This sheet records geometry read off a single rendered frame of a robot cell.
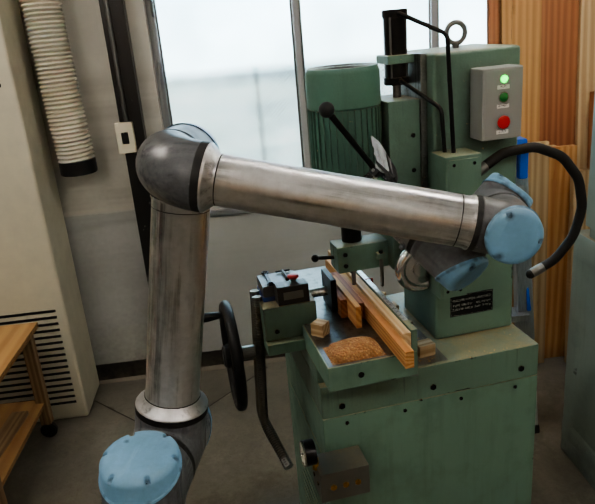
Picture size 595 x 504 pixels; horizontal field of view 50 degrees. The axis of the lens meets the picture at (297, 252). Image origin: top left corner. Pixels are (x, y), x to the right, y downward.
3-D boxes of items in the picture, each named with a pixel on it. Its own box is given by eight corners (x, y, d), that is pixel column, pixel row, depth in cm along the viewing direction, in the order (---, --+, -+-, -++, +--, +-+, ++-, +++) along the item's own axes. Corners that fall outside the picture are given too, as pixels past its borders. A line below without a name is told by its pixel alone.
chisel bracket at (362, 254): (331, 270, 171) (329, 240, 168) (381, 262, 174) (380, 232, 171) (339, 280, 164) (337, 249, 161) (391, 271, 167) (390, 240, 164)
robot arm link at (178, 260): (121, 490, 133) (128, 124, 110) (148, 440, 150) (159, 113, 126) (194, 501, 132) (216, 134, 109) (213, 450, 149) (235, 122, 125)
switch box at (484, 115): (469, 138, 152) (469, 68, 147) (507, 133, 154) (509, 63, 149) (482, 142, 147) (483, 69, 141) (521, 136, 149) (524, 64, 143)
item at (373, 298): (328, 265, 199) (327, 249, 197) (334, 263, 199) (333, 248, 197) (403, 354, 143) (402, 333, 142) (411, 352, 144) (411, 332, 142)
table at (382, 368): (244, 297, 196) (241, 278, 194) (340, 280, 202) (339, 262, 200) (287, 402, 140) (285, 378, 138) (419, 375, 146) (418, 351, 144)
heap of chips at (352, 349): (322, 348, 149) (321, 337, 148) (373, 338, 151) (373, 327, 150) (332, 365, 141) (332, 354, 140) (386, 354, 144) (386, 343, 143)
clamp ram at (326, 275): (301, 303, 172) (298, 272, 169) (328, 298, 174) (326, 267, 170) (310, 317, 164) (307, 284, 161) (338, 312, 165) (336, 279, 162)
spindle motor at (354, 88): (306, 191, 168) (296, 67, 158) (370, 182, 171) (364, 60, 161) (324, 208, 152) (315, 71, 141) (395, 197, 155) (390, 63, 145)
